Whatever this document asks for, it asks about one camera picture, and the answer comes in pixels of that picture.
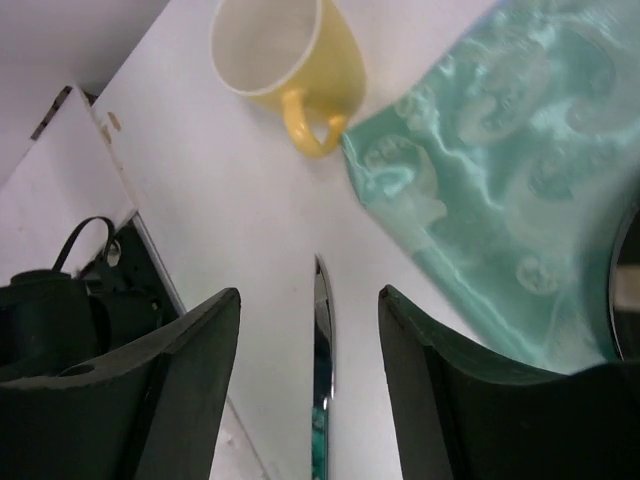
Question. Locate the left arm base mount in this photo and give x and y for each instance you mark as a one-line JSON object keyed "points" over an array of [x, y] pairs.
{"points": [[52, 320]]}

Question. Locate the green satin cloth placemat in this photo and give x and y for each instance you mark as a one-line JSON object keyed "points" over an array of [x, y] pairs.
{"points": [[506, 171]]}

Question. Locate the knife with green handle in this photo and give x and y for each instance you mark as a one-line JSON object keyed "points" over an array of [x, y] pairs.
{"points": [[323, 372]]}

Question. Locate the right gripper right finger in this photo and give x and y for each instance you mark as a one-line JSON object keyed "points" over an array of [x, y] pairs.
{"points": [[462, 411]]}

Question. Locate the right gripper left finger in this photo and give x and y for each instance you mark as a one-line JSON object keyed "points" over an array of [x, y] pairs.
{"points": [[150, 409]]}

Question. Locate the yellow ceramic mug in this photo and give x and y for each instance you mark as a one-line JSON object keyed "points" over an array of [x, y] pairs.
{"points": [[299, 59]]}

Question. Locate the dark rimmed dinner plate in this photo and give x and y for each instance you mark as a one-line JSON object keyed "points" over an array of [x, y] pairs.
{"points": [[623, 287]]}

